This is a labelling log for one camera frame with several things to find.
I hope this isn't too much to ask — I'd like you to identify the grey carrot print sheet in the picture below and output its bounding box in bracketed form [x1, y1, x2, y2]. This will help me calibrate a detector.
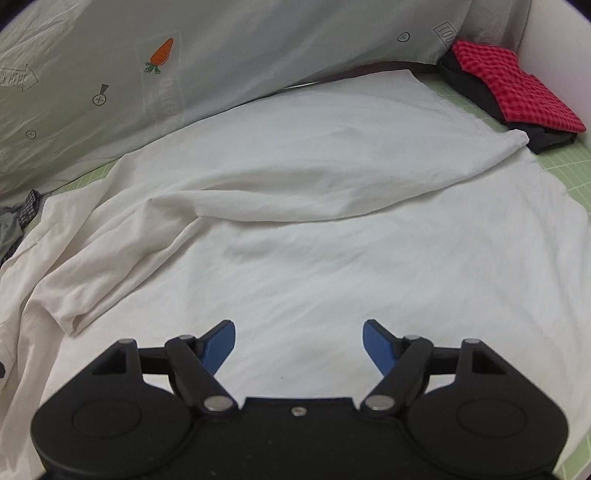
[0, 0, 536, 197]

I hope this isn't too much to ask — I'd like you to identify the grey garment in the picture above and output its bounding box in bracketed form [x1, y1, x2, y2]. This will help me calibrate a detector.
[0, 207, 27, 265]

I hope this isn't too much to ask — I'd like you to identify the white garment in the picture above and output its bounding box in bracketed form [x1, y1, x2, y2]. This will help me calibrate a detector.
[0, 69, 591, 480]

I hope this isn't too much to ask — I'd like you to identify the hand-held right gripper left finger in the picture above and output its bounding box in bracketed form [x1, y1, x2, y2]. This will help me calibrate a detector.
[87, 319, 240, 417]

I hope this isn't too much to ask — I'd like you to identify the green grid mat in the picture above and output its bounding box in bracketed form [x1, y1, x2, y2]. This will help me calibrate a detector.
[18, 69, 591, 480]

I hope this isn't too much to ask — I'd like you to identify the black folded garment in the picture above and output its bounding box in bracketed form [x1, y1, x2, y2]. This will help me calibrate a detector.
[436, 48, 581, 155]

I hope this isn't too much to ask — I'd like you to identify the red checked folded garment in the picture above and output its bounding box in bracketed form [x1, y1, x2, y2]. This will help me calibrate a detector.
[450, 39, 587, 134]

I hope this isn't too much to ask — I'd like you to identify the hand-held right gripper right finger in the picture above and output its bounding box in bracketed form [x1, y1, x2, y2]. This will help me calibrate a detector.
[359, 319, 509, 417]

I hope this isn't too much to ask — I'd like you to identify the white partition board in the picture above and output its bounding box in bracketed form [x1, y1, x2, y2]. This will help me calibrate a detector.
[515, 0, 591, 145]

